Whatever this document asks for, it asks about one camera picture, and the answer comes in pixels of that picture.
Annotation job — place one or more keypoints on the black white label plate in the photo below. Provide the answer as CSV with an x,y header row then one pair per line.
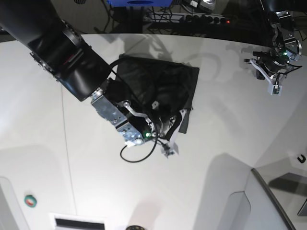
x,y
76,222

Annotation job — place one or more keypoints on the black round knob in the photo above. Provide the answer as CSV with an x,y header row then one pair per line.
x,y
135,227

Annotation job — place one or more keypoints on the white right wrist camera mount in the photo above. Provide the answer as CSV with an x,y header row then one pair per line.
x,y
167,138

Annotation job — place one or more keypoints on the green red round button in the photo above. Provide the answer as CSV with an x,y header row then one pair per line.
x,y
30,201

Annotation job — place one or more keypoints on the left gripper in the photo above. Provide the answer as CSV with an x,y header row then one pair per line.
x,y
273,63

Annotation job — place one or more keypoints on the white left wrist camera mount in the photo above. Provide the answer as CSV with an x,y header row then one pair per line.
x,y
274,83

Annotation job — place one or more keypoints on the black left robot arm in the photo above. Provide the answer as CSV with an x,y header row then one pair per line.
x,y
285,48

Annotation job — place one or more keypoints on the grey power strip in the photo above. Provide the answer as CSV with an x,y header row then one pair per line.
x,y
168,17

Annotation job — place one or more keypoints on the grey monitor stand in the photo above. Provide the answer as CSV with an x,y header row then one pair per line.
x,y
303,210

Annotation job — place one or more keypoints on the dark green t-shirt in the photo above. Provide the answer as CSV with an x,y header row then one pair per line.
x,y
168,79

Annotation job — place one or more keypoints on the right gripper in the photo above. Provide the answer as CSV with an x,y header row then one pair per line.
x,y
165,110

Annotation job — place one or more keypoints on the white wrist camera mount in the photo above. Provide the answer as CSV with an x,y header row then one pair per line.
x,y
274,83
167,138

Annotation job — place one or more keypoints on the black hook on table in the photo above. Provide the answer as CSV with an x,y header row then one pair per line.
x,y
301,158

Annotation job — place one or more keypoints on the blue plastic bin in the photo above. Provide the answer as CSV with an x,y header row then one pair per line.
x,y
131,3

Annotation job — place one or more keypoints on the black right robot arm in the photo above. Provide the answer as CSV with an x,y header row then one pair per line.
x,y
136,111

